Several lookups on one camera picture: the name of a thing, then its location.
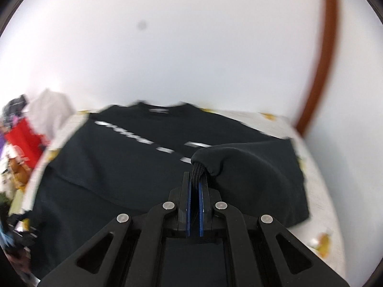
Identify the red shopping bag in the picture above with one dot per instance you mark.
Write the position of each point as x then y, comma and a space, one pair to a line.
24, 143

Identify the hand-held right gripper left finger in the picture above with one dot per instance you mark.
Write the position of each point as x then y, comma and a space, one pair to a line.
188, 203

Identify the black t-shirt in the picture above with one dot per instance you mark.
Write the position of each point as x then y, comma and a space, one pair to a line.
119, 170

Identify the brown wooden door trim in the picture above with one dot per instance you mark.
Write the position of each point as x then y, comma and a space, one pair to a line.
326, 50

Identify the colourful clutter pile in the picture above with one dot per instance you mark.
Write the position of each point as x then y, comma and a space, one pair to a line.
12, 179

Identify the fruit print lace tablecloth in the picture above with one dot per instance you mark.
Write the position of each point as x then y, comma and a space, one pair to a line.
317, 191

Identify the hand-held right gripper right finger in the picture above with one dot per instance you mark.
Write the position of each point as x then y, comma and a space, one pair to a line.
201, 206

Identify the white plastic bag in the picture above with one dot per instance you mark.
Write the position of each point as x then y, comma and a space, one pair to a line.
51, 107

